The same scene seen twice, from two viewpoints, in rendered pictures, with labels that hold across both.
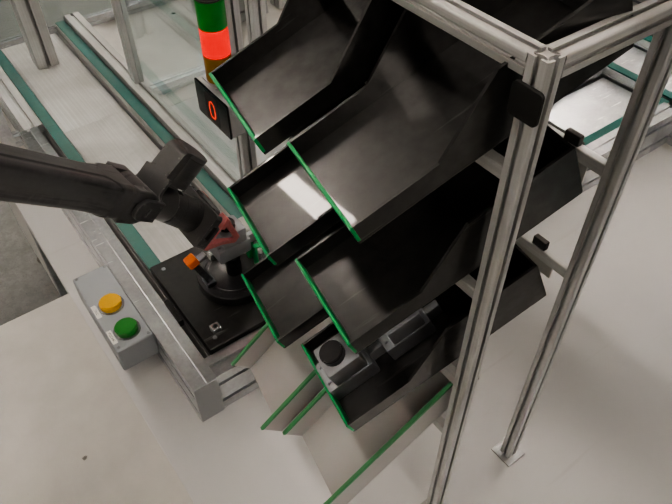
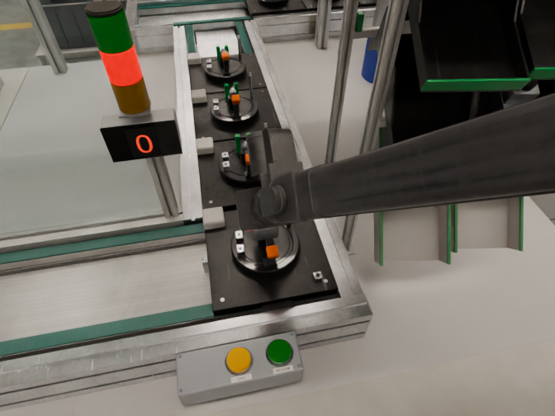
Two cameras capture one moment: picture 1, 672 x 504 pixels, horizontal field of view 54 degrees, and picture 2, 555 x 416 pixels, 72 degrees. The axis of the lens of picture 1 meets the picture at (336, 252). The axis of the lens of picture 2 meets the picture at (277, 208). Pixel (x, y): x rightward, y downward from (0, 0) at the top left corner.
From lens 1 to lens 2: 91 cm
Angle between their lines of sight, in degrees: 43
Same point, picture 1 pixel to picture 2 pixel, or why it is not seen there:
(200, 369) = (351, 303)
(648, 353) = not seen: hidden behind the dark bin
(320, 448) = (465, 238)
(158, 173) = (287, 164)
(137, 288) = (226, 333)
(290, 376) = (412, 229)
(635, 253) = (324, 85)
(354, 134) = not seen: outside the picture
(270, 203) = (452, 68)
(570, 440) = not seen: hidden behind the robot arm
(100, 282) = (201, 365)
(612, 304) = (354, 106)
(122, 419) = (338, 404)
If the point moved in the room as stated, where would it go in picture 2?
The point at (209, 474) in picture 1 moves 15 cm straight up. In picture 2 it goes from (414, 345) to (437, 309)
